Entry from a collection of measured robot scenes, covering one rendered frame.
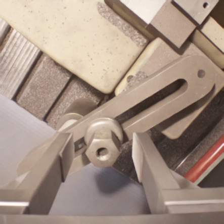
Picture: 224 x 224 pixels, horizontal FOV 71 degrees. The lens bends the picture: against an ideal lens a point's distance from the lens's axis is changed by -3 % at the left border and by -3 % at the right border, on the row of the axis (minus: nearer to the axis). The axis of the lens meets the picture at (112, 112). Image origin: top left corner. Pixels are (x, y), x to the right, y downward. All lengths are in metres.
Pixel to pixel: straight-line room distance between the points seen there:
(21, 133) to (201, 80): 0.54
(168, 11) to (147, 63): 0.06
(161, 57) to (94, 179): 0.50
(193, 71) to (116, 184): 0.51
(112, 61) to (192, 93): 0.12
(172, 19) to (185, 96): 0.09
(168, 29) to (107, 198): 0.59
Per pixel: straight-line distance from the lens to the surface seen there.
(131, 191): 0.66
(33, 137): 0.59
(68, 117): 0.32
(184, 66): 0.20
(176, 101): 0.20
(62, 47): 0.25
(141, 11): 0.21
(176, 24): 0.21
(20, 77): 0.50
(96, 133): 0.16
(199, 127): 0.54
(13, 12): 0.28
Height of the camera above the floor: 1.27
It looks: 75 degrees down
